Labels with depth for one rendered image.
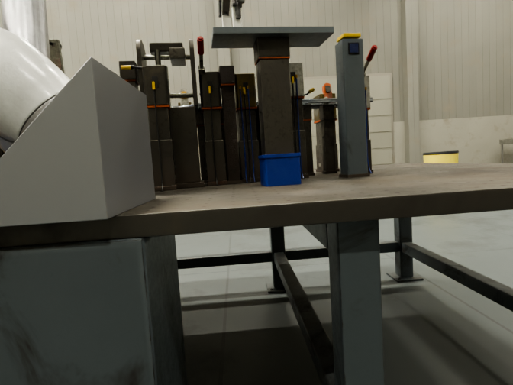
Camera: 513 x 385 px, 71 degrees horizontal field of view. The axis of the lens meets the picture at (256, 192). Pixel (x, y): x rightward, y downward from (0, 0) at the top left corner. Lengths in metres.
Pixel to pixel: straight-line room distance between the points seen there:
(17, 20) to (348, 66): 0.92
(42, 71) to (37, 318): 0.43
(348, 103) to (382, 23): 10.26
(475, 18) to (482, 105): 2.39
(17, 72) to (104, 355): 0.51
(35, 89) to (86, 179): 0.23
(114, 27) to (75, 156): 10.53
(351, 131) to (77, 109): 0.86
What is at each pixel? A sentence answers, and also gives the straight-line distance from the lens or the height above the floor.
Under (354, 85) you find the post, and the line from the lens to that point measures 1.25.
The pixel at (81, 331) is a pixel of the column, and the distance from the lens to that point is 0.70.
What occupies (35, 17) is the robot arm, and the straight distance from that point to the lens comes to 1.16.
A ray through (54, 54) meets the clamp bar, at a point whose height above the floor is 1.17.
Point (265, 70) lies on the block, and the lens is 1.17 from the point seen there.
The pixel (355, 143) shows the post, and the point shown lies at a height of 0.81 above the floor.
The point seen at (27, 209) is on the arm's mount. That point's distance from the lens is 0.65.
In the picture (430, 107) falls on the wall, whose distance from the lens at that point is 11.55.
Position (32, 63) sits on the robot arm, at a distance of 0.80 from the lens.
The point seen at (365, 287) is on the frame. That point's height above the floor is 0.53.
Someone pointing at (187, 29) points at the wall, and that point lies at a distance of 10.72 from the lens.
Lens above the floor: 0.77
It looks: 5 degrees down
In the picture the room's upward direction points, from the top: 4 degrees counter-clockwise
